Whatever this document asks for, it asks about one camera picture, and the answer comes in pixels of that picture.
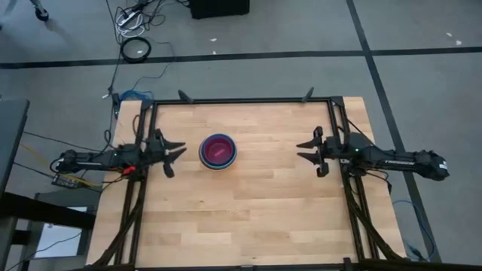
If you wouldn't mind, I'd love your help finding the black aluminium table frame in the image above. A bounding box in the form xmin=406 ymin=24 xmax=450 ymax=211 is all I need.
xmin=85 ymin=96 xmax=410 ymax=271

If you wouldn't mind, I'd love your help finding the blue plastic bowl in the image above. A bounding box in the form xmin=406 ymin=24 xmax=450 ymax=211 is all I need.
xmin=198 ymin=132 xmax=239 ymax=171

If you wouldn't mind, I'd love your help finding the chair caster wheel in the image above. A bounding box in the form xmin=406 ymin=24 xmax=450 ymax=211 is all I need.
xmin=32 ymin=0 xmax=50 ymax=23

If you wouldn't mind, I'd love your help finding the black box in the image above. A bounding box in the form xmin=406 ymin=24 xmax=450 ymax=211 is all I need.
xmin=188 ymin=0 xmax=251 ymax=20

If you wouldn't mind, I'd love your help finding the black desk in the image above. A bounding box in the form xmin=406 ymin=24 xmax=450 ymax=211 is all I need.
xmin=0 ymin=191 xmax=96 ymax=271

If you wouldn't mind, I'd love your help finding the white power strip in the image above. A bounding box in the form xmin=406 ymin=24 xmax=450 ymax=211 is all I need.
xmin=116 ymin=9 xmax=141 ymax=28

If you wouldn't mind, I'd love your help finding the coiled black cable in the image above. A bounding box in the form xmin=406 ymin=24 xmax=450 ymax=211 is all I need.
xmin=120 ymin=36 xmax=153 ymax=64

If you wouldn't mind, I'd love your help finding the dark grey table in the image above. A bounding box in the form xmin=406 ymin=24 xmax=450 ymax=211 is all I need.
xmin=0 ymin=98 xmax=31 ymax=196

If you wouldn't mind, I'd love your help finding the blue cable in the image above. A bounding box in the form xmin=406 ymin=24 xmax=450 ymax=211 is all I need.
xmin=119 ymin=89 xmax=154 ymax=102
xmin=392 ymin=199 xmax=436 ymax=263

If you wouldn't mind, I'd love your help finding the pink plastic bowl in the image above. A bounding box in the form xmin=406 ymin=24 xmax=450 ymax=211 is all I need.
xmin=205 ymin=137 xmax=233 ymax=166

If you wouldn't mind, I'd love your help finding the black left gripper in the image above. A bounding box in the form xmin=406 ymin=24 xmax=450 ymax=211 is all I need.
xmin=145 ymin=128 xmax=188 ymax=179

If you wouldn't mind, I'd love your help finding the small electronics box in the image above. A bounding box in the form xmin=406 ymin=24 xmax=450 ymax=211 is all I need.
xmin=51 ymin=173 xmax=82 ymax=190

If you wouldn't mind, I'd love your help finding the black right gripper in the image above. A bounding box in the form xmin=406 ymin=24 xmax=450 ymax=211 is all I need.
xmin=295 ymin=126 xmax=343 ymax=178

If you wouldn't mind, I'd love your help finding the purple translucent plastic bowl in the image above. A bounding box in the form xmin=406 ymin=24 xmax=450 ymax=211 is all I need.
xmin=200 ymin=134 xmax=237 ymax=169

